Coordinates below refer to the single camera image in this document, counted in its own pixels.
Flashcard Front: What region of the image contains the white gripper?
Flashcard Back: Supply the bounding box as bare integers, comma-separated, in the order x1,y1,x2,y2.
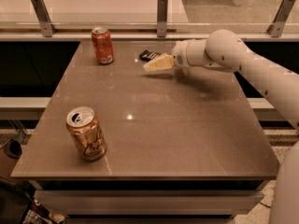
143,39,196,72

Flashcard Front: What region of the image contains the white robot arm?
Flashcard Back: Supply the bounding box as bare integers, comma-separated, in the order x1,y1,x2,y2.
143,30,299,224

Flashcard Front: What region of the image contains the metal railing bracket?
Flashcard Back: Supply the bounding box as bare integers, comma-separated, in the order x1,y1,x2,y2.
266,0,296,37
157,0,168,37
31,0,55,37

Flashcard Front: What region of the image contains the dark round bin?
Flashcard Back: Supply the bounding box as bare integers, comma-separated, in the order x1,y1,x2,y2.
4,139,22,160

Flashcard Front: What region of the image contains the middle metal railing bracket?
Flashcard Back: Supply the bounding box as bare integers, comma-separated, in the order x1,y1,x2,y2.
157,0,168,37

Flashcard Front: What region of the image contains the left metal railing bracket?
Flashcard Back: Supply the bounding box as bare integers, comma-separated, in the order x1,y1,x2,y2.
31,0,55,37

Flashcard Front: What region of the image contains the black rxbar chocolate bar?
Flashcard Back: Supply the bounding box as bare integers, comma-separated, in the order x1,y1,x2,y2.
139,50,160,62

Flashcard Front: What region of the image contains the orange gold soda can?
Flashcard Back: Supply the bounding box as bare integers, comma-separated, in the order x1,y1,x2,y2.
66,106,106,161

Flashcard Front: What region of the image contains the right metal railing bracket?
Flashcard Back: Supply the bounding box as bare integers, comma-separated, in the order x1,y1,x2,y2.
266,0,296,37

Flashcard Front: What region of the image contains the red soda can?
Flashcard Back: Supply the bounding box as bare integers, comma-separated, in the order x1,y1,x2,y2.
92,27,114,64

